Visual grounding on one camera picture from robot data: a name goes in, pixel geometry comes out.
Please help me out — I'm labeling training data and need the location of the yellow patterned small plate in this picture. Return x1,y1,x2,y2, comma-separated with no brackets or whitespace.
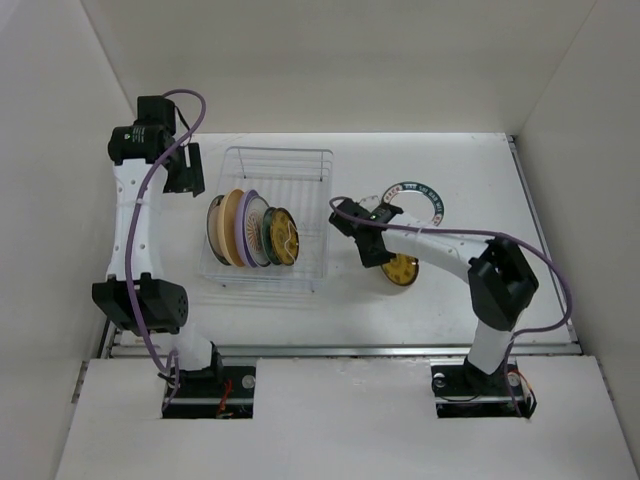
380,254,419,287

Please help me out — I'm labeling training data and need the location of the white plate dark lettered rim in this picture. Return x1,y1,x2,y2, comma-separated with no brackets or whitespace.
381,180,445,226

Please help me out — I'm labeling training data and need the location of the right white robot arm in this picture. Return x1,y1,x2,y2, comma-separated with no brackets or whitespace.
329,197,539,394

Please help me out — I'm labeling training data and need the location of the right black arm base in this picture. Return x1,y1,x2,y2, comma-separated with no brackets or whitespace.
431,363,538,419

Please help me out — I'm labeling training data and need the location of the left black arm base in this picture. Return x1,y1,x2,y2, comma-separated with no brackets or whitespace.
159,350,257,420

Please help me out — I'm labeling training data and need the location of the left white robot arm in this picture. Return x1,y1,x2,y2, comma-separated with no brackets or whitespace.
91,88,206,396

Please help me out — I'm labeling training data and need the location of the beige orange plate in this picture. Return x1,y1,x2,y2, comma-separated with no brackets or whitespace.
217,188,244,267

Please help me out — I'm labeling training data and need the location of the purple rimmed patterned plate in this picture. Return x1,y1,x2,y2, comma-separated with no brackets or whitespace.
234,189,271,268

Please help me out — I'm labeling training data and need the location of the dark green rimmed plate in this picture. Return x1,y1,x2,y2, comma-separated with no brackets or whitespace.
261,207,281,265

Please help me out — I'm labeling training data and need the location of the white wire dish rack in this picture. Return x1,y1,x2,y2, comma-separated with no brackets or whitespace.
199,146,333,291

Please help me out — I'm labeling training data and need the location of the aluminium table front rail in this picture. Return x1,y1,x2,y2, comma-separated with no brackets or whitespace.
107,342,584,359

